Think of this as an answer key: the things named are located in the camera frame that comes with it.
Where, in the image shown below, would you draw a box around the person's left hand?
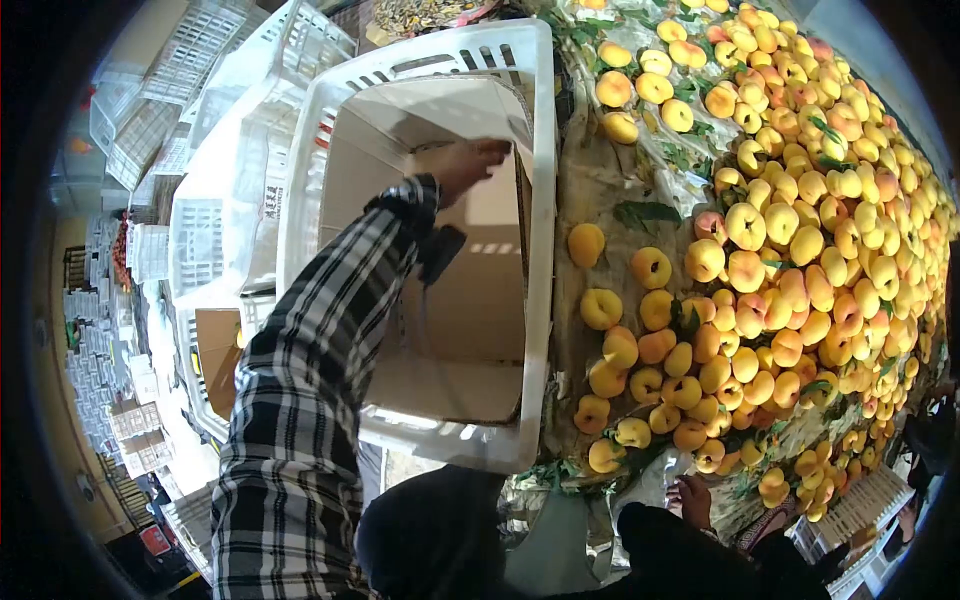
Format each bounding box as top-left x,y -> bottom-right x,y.
412,138 -> 513,210

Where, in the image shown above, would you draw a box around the person's left fingers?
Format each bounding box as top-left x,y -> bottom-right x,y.
474,138 -> 513,175

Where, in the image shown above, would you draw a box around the brown burlap cloth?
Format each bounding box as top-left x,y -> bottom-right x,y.
540,52 -> 721,466

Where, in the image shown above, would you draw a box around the large white plastic crate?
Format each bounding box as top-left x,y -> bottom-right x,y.
276,18 -> 558,475

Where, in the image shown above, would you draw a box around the black wrist band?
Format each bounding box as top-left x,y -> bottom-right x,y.
416,223 -> 468,288

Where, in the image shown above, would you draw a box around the brown cardboard crate liner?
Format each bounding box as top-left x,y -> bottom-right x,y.
318,75 -> 535,426

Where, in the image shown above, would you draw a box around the pile of yellow peaches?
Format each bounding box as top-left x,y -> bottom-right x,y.
566,0 -> 960,524

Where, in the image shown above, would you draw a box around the stack of white crates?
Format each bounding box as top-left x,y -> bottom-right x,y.
88,0 -> 260,192

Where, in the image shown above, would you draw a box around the white crate with cardboard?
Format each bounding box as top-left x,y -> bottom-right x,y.
176,296 -> 279,444

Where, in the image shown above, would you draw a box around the person's legs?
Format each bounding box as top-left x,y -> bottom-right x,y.
355,465 -> 513,600

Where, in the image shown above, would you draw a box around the person's body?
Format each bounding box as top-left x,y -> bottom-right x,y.
211,352 -> 376,600

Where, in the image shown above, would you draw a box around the white slatted crate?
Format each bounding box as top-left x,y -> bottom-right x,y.
791,463 -> 920,600

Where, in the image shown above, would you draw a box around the wall of stacked white boxes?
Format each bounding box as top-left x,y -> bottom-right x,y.
63,213 -> 177,481

